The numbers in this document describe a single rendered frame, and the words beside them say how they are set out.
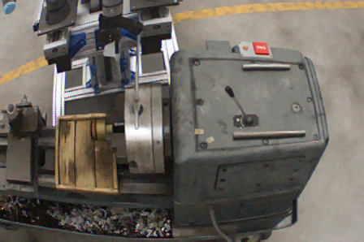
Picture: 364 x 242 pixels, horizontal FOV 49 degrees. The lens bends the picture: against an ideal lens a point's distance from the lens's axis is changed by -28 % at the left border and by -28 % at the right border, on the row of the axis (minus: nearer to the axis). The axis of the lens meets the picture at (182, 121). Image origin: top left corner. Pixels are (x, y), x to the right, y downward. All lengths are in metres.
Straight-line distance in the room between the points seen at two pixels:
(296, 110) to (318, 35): 2.12
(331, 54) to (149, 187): 2.17
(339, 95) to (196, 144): 2.02
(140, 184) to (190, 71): 0.50
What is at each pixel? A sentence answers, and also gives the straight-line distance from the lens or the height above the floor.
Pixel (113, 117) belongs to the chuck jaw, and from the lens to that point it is 1.89.
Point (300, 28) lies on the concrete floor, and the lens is 3.85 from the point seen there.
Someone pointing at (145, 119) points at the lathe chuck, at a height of 1.23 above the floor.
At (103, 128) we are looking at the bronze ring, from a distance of 1.89.
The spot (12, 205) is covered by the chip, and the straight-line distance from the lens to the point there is 2.51.
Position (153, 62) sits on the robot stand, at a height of 0.21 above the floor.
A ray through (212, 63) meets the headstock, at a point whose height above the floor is 1.26.
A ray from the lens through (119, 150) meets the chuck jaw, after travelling 1.85.
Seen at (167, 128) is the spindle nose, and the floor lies 1.17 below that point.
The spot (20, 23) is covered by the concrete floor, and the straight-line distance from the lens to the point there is 4.12.
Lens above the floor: 2.74
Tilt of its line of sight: 59 degrees down
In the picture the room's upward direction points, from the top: 1 degrees clockwise
